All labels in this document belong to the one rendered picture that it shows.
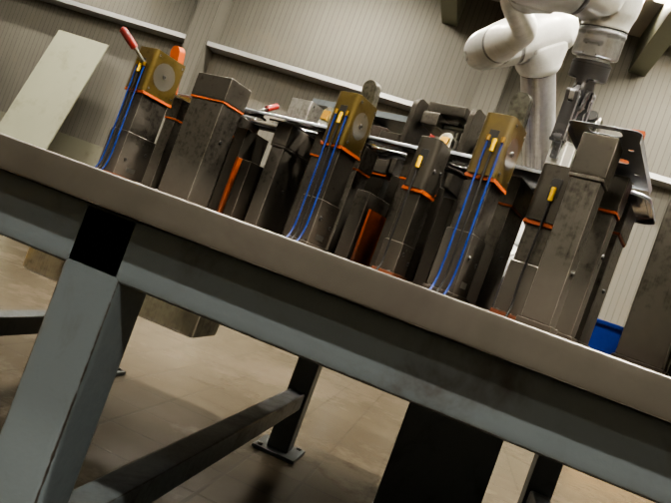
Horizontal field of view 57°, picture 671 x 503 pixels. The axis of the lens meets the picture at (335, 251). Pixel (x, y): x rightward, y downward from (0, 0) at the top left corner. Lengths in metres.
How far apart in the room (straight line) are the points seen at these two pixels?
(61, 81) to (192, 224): 8.66
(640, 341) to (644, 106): 7.24
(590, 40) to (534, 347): 0.81
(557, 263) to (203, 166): 0.94
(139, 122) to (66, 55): 7.81
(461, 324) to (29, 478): 0.54
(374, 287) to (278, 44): 8.14
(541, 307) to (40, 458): 0.67
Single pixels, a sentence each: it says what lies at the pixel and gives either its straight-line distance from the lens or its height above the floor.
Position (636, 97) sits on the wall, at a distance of 8.30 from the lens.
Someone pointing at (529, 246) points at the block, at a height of 0.83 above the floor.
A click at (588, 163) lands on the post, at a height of 0.94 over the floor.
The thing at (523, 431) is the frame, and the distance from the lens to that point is 0.68.
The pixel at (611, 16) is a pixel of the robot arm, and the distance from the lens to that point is 1.32.
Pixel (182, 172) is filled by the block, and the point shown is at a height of 0.77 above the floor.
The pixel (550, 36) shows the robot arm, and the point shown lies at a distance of 1.87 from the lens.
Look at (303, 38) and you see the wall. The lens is 8.66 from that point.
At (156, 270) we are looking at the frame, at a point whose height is 0.61.
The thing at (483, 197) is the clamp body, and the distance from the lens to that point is 1.11.
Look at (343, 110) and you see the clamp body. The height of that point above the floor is 1.00.
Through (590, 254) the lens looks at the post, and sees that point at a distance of 1.09.
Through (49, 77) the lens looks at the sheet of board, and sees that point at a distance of 9.45.
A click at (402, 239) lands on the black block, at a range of 1.21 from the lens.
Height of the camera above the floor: 0.69
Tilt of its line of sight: 1 degrees up
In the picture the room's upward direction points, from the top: 20 degrees clockwise
